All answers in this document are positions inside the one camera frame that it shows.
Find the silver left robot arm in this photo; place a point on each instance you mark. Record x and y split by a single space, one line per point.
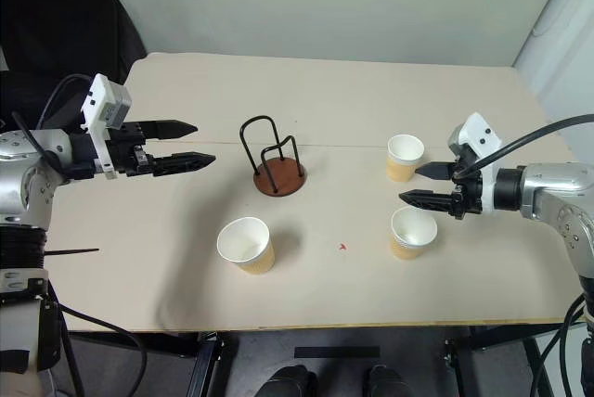
28 156

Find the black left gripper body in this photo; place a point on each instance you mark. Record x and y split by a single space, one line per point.
127 151

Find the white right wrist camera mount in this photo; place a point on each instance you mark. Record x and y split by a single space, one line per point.
480 130

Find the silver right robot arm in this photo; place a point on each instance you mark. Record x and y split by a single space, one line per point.
552 183

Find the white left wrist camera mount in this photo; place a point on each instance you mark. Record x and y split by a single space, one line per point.
99 95

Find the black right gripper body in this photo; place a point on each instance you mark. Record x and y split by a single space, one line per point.
468 193

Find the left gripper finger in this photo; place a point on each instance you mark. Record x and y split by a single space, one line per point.
169 129
183 163

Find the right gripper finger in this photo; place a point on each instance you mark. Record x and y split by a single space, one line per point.
436 170
429 201

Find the black fabric covered chair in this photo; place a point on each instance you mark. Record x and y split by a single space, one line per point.
60 21

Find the dark rounded shoe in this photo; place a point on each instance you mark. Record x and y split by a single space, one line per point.
390 383
287 383

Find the white and tan paper cup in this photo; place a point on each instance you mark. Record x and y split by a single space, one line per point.
404 149
413 230
246 241

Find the black metal table frame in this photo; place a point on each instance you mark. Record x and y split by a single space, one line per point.
204 369

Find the black floor tape strip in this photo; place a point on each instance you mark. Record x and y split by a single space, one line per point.
336 352

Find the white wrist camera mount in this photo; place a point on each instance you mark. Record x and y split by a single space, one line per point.
480 130
99 95

